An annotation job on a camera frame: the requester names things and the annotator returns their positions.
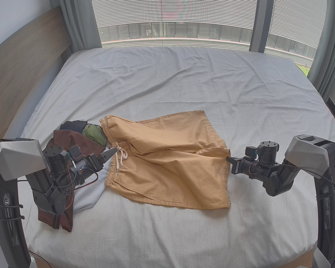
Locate bed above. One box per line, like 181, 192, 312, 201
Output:
0, 6, 335, 268

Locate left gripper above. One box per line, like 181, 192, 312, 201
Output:
76, 147, 118, 177

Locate window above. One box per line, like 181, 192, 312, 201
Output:
89, 0, 328, 68

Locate tan shorts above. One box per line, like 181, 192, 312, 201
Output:
100, 109, 232, 210

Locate grey-green curtain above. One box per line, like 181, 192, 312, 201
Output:
307, 0, 335, 103
47, 0, 102, 56

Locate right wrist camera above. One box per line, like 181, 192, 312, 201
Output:
245, 146, 259, 161

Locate green garment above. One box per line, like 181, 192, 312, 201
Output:
82, 123, 109, 147

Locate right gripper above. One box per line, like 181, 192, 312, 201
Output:
226, 156, 259, 178

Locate black garment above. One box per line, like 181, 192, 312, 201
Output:
59, 120, 87, 132

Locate pale grey garment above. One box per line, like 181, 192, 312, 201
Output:
72, 157, 112, 214

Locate brown garment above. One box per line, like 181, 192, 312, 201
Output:
38, 130, 108, 232

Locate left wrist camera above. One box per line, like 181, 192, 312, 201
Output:
67, 145, 84, 162

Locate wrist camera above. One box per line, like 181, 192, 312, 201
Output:
245, 146, 259, 161
67, 145, 84, 162

